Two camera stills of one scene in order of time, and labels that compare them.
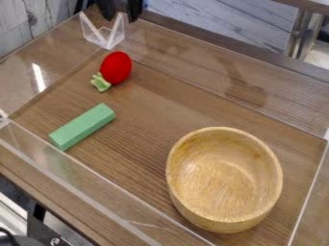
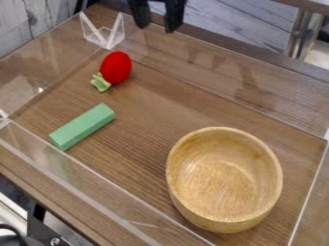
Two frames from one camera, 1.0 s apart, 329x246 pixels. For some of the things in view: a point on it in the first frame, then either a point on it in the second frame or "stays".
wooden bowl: x=223 y=176 stays
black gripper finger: x=108 y=8 to x=142 y=12
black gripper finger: x=134 y=9 to x=174 y=14
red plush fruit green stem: x=115 y=67 stays
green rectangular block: x=68 y=134 stays
